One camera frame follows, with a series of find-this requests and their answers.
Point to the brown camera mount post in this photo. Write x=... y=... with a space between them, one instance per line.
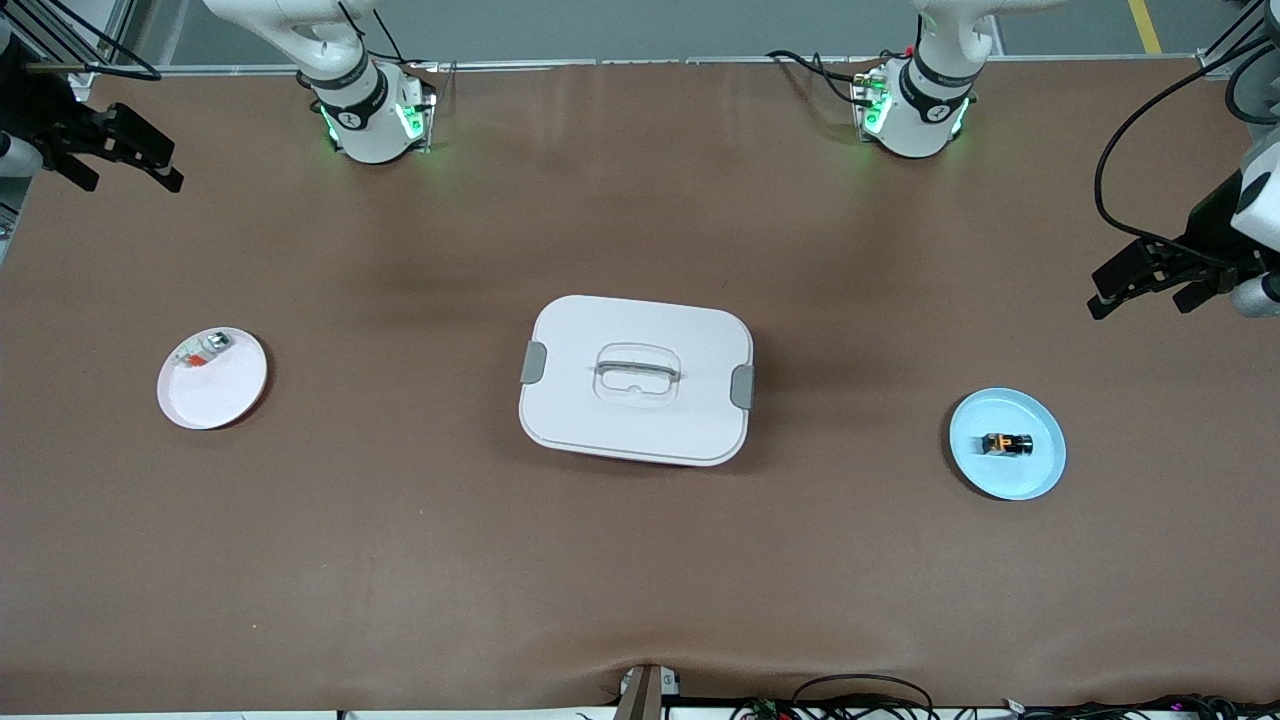
x=640 y=695

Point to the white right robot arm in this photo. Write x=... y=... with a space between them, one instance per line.
x=365 y=110

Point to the orange and black switch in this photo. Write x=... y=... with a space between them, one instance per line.
x=1015 y=444

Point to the white lidded storage box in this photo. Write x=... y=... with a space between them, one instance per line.
x=640 y=420

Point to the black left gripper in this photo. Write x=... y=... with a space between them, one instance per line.
x=1203 y=233

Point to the light blue round plate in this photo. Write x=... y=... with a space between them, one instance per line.
x=1010 y=478

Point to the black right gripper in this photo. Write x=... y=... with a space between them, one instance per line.
x=42 y=113

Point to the brown table mat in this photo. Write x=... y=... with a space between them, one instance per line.
x=400 y=550

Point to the aluminium frame post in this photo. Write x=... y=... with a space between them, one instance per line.
x=1210 y=62
x=118 y=30

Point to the pink round plate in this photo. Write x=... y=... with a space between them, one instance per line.
x=215 y=395

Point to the white and red switch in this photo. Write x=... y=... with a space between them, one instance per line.
x=212 y=345

